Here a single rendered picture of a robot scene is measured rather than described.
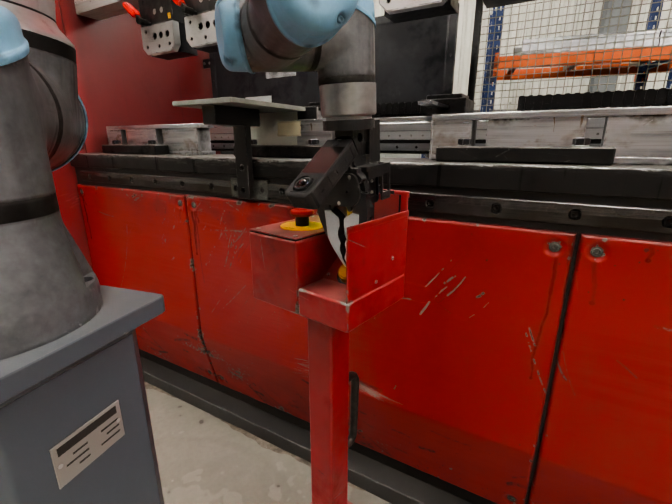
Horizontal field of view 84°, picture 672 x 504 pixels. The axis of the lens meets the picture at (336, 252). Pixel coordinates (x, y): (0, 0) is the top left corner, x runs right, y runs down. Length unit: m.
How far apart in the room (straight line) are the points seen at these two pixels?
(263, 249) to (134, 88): 1.34
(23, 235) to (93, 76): 1.45
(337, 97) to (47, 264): 0.35
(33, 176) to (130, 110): 1.48
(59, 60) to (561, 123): 0.76
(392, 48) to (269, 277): 1.10
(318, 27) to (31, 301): 0.29
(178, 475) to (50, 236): 1.05
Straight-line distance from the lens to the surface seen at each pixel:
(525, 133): 0.85
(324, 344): 0.64
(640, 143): 0.86
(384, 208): 0.62
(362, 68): 0.51
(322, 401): 0.71
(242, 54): 0.47
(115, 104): 1.79
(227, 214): 1.07
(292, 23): 0.35
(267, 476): 1.26
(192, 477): 1.31
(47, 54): 0.47
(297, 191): 0.46
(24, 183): 0.34
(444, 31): 1.47
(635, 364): 0.82
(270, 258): 0.59
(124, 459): 0.42
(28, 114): 0.35
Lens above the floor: 0.91
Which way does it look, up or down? 16 degrees down
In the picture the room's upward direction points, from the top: straight up
